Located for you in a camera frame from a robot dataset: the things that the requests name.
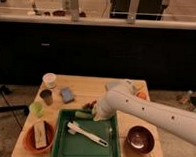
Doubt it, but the white cup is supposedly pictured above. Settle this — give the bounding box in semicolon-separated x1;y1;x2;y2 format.
42;73;57;88

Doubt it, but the dark brown bowl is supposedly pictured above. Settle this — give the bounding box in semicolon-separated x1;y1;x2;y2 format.
126;125;155;154

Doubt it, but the green pepper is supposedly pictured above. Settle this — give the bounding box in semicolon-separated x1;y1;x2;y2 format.
75;111;93;120

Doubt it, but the yellow banana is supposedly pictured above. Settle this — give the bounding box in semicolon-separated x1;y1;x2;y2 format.
135;82;144;91

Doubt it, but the wooden block in bowl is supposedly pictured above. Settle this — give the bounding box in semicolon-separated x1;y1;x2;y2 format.
33;121;47;149

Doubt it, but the brown dried fruit cluster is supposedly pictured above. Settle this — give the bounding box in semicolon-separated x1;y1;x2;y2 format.
82;101;96;110

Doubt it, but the dark small cup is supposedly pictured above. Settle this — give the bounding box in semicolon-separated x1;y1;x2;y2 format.
39;89;53;105

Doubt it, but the light green cup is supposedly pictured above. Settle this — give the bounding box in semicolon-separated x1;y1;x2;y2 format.
29;101;44;118

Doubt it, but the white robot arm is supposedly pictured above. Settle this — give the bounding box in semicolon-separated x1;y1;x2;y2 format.
92;80;196;145

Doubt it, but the blue sponge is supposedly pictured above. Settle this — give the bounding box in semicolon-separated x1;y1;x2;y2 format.
60;87;74;104

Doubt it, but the green plastic tray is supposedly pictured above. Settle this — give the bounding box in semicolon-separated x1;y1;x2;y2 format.
51;109;121;157

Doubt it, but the orange bowl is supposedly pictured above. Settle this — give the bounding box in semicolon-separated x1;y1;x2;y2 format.
22;121;54;154

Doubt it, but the orange fruit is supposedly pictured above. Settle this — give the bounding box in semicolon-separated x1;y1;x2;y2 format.
137;92;147;100

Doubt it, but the grey triangular cloth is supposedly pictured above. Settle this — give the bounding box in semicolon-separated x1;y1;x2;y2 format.
105;81;119;91

